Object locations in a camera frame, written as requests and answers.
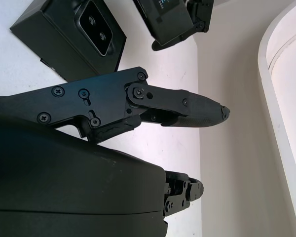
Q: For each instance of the white curved container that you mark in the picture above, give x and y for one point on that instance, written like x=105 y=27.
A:
x=286 y=98

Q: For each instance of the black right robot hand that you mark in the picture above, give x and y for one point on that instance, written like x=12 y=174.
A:
x=64 y=187

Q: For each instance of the silver depth camera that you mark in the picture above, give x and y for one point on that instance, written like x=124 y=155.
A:
x=96 y=27

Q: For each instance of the black RealSense box lid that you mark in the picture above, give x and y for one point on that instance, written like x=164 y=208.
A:
x=167 y=17

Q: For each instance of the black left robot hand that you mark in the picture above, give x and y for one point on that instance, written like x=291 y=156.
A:
x=202 y=14

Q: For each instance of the black camera box base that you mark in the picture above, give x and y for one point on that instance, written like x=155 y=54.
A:
x=54 y=42

